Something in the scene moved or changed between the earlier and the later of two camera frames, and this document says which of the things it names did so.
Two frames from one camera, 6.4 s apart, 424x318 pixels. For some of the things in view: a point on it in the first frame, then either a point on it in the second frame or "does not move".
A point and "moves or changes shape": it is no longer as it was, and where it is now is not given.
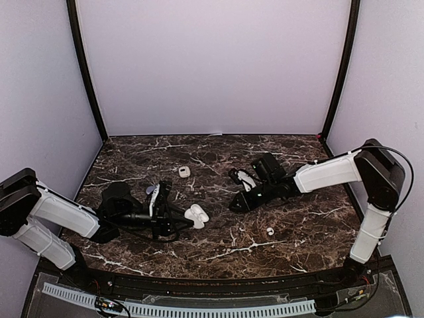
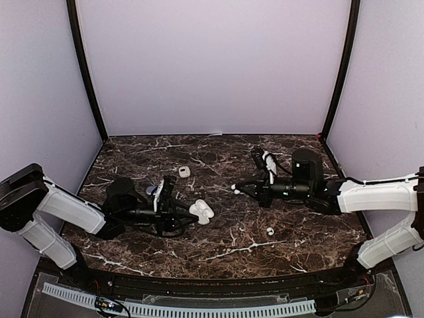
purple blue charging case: (150, 189) does not move
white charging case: (197, 215) moves or changes shape
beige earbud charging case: (184, 171) does not move
